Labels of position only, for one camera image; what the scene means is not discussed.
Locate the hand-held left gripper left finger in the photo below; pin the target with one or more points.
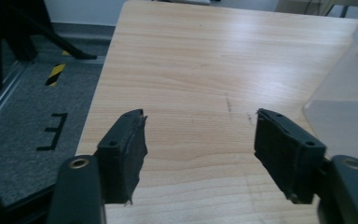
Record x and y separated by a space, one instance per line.
121 155

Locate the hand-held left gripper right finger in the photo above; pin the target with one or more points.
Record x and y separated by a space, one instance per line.
287 152

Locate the clear plastic storage box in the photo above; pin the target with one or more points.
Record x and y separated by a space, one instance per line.
348 109

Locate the black tape floor mark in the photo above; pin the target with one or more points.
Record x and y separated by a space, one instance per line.
56 133

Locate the yellow black striped tape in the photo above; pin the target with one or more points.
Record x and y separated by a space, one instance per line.
55 74

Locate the white cabinet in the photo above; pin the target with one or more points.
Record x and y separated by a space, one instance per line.
84 12

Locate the black metal stand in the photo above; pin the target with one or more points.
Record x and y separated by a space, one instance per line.
21 31

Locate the metal floor rail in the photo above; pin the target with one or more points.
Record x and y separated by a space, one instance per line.
0 93

